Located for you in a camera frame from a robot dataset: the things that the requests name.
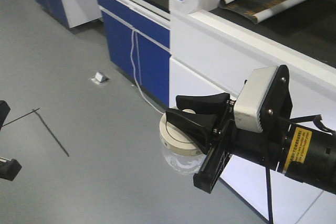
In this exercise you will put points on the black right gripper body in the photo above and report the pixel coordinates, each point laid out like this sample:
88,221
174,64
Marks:
228,140

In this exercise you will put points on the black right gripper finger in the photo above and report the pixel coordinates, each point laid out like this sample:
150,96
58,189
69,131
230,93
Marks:
210,104
199,127

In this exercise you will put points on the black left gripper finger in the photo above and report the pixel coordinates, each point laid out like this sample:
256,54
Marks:
4,111
9,168

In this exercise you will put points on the glass jar with white lid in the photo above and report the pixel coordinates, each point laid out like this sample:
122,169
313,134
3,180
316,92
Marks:
178,150

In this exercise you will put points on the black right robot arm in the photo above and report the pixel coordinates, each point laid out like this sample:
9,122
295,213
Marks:
302,149

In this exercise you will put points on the white floor socket box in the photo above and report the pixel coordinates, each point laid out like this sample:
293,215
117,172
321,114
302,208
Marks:
99,78

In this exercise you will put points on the blue lab cabinet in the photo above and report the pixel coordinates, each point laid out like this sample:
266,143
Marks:
139,44

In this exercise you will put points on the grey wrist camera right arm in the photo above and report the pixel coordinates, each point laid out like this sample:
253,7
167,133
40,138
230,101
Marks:
248,104

